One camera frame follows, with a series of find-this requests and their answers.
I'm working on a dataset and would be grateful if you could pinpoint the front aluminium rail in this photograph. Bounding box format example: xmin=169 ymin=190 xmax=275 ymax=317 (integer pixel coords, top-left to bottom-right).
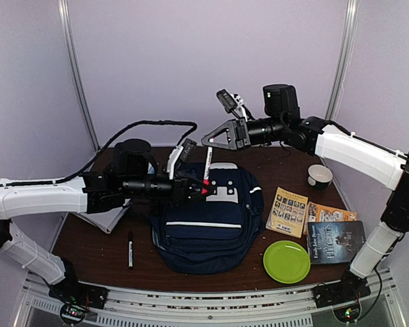
xmin=15 ymin=268 xmax=408 ymax=327

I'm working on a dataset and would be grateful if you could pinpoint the green plastic plate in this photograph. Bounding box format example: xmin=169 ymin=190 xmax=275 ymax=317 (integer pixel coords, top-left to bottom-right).
xmin=262 ymin=240 xmax=311 ymax=284

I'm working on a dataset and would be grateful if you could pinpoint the aluminium frame post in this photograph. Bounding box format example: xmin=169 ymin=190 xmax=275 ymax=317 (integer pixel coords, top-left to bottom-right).
xmin=57 ymin=0 xmax=100 ymax=152
xmin=324 ymin=0 xmax=360 ymax=120

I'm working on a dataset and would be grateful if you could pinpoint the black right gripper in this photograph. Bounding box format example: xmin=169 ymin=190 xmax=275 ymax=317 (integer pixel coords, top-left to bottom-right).
xmin=201 ymin=115 xmax=286 ymax=152

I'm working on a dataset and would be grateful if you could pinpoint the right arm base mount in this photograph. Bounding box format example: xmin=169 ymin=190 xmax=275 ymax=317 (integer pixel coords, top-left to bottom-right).
xmin=312 ymin=281 xmax=371 ymax=324

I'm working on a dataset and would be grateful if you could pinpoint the right aluminium frame post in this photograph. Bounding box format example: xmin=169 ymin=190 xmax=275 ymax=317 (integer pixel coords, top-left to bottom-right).
xmin=324 ymin=0 xmax=360 ymax=120

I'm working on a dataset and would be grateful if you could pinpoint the orange cartoon booklet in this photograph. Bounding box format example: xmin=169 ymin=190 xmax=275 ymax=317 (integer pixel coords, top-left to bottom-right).
xmin=303 ymin=202 xmax=357 ymax=235

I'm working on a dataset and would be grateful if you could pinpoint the white paperback book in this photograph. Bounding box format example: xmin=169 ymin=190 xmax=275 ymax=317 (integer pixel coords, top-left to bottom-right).
xmin=81 ymin=200 xmax=131 ymax=234

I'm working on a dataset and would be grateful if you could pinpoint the yellow portrait grid booklet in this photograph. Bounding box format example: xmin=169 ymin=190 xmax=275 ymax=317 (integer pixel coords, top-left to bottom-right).
xmin=265 ymin=187 xmax=308 ymax=238

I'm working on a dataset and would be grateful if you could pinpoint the navy blue student backpack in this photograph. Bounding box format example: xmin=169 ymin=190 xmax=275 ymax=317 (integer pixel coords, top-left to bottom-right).
xmin=149 ymin=162 xmax=264 ymax=275

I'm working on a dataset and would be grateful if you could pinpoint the red marker pen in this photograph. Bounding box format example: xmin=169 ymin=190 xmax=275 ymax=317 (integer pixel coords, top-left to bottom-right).
xmin=203 ymin=146 xmax=213 ymax=186

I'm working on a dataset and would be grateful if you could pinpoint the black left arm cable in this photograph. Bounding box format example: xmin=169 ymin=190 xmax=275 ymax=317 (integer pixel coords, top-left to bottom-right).
xmin=54 ymin=119 xmax=197 ymax=185

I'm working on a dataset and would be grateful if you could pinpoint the white and black bowl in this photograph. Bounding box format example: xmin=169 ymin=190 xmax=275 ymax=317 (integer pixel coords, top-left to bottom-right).
xmin=307 ymin=164 xmax=333 ymax=190

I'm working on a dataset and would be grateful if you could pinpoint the dark Wuthering Heights book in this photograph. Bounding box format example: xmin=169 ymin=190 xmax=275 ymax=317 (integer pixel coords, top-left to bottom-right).
xmin=307 ymin=221 xmax=366 ymax=265

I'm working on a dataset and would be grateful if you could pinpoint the left aluminium frame post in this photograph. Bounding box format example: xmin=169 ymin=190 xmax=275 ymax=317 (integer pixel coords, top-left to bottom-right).
xmin=57 ymin=0 xmax=100 ymax=152

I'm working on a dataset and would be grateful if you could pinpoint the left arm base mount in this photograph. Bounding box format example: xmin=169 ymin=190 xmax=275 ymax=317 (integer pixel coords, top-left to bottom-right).
xmin=47 ymin=283 xmax=108 ymax=326

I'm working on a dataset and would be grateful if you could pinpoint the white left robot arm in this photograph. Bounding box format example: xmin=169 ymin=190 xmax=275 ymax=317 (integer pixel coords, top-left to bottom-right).
xmin=0 ymin=139 xmax=215 ymax=302

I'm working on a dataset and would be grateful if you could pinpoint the black marker pen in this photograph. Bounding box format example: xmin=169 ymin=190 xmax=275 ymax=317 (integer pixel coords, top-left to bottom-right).
xmin=127 ymin=232 xmax=134 ymax=269

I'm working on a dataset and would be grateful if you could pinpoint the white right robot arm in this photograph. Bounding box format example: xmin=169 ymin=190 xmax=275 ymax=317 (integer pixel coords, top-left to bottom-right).
xmin=201 ymin=84 xmax=409 ymax=301

